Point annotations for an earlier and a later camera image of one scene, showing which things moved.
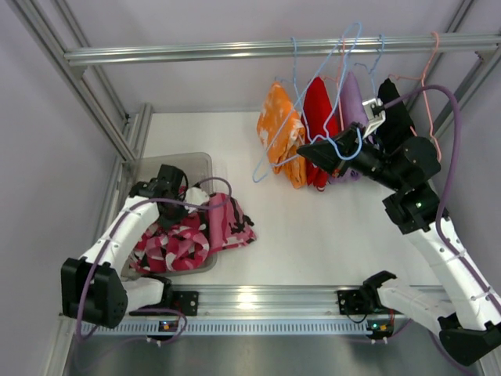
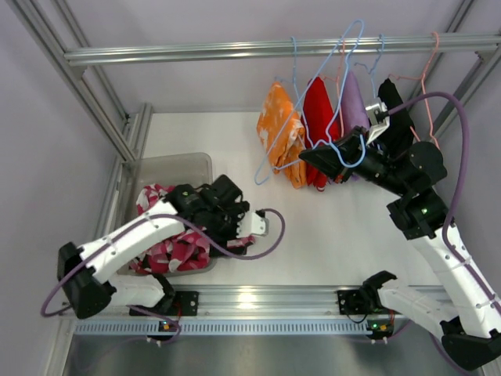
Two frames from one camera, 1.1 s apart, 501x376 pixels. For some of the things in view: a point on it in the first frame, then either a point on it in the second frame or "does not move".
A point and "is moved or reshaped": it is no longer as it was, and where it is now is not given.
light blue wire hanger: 331,113 is moved or reshaped
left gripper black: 169,217 → 225,221
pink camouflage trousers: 185,243 does not move
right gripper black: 346,146 does not move
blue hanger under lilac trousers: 371,70 does not move
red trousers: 318,122 does not move
